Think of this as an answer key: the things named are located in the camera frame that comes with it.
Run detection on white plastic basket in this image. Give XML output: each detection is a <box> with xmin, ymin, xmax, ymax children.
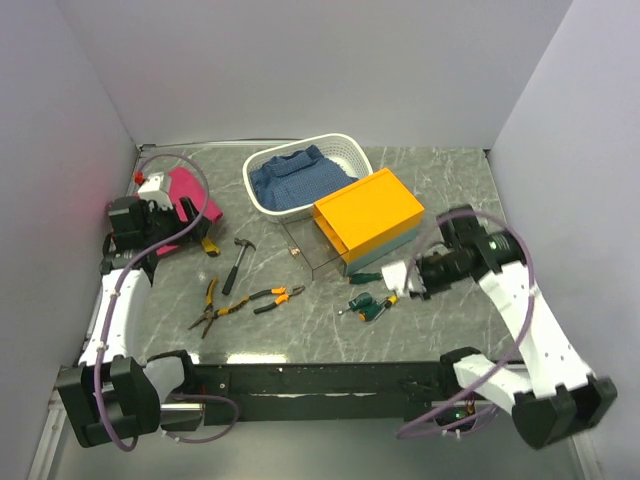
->
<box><xmin>242</xmin><ymin>133</ymin><xmax>373</xmax><ymax>223</ymax></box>

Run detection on dark green screwdriver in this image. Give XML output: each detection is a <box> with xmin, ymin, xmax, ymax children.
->
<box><xmin>348</xmin><ymin>272</ymin><xmax>383</xmax><ymax>285</ymax></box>

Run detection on yellow drawer cabinet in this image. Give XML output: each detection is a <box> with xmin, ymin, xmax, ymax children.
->
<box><xmin>313</xmin><ymin>168</ymin><xmax>425</xmax><ymax>270</ymax></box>

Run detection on aluminium frame rail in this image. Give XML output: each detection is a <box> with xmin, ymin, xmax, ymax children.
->
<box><xmin>47</xmin><ymin>364</ymin><xmax>581</xmax><ymax>412</ymax></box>

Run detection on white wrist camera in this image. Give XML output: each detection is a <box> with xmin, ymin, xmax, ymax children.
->
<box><xmin>381</xmin><ymin>260</ymin><xmax>425</xmax><ymax>298</ymax></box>
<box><xmin>136</xmin><ymin>173</ymin><xmax>173</xmax><ymax>210</ymax></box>

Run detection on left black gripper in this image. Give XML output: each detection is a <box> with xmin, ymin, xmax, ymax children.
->
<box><xmin>141</xmin><ymin>196</ymin><xmax>212</xmax><ymax>249</ymax></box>

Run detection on yellow screwdriver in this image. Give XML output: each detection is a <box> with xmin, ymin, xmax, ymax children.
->
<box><xmin>380</xmin><ymin>295</ymin><xmax>398</xmax><ymax>311</ymax></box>

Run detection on yellow black tape measure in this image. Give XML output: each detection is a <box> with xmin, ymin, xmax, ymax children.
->
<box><xmin>201</xmin><ymin>236</ymin><xmax>220</xmax><ymax>258</ymax></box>

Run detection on purple cable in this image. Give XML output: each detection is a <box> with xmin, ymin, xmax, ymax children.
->
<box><xmin>94</xmin><ymin>152</ymin><xmax>241</xmax><ymax>454</ymax></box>
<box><xmin>397</xmin><ymin>208</ymin><xmax>537</xmax><ymax>441</ymax></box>

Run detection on orange black combination pliers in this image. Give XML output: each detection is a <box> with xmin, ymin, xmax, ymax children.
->
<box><xmin>214</xmin><ymin>284</ymin><xmax>306</xmax><ymax>319</ymax></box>

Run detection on pink folded towel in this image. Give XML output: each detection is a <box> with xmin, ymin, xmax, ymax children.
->
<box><xmin>157</xmin><ymin>167</ymin><xmax>223</xmax><ymax>256</ymax></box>

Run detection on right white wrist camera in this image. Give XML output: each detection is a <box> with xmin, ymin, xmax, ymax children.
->
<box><xmin>381</xmin><ymin>260</ymin><xmax>425</xmax><ymax>298</ymax></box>

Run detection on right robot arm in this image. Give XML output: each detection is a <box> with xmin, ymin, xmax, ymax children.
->
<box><xmin>408</xmin><ymin>205</ymin><xmax>618</xmax><ymax>450</ymax></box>

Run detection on blue checkered shirt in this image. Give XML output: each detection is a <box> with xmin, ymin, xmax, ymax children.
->
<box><xmin>249</xmin><ymin>145</ymin><xmax>357</xmax><ymax>211</ymax></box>

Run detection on yellow needle nose pliers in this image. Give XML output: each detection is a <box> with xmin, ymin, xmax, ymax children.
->
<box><xmin>188</xmin><ymin>277</ymin><xmax>218</xmax><ymax>339</ymax></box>

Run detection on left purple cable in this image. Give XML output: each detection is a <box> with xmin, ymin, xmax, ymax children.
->
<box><xmin>94</xmin><ymin>152</ymin><xmax>241</xmax><ymax>454</ymax></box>

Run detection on green orange stubby screwdriver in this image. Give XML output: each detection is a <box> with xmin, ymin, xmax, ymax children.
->
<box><xmin>359</xmin><ymin>300</ymin><xmax>390</xmax><ymax>323</ymax></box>

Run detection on black handled hammer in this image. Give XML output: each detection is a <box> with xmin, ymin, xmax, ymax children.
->
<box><xmin>222</xmin><ymin>238</ymin><xmax>256</xmax><ymax>296</ymax></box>

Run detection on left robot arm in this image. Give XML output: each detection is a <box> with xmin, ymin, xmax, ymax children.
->
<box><xmin>56</xmin><ymin>196</ymin><xmax>211</xmax><ymax>451</ymax></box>

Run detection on black base beam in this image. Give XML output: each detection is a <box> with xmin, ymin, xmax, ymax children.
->
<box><xmin>190</xmin><ymin>361</ymin><xmax>454</xmax><ymax>422</ymax></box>

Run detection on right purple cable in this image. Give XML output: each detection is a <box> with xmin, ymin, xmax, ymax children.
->
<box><xmin>397</xmin><ymin>208</ymin><xmax>537</xmax><ymax>441</ymax></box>

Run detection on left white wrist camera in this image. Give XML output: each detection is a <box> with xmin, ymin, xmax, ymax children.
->
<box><xmin>136</xmin><ymin>173</ymin><xmax>173</xmax><ymax>210</ymax></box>

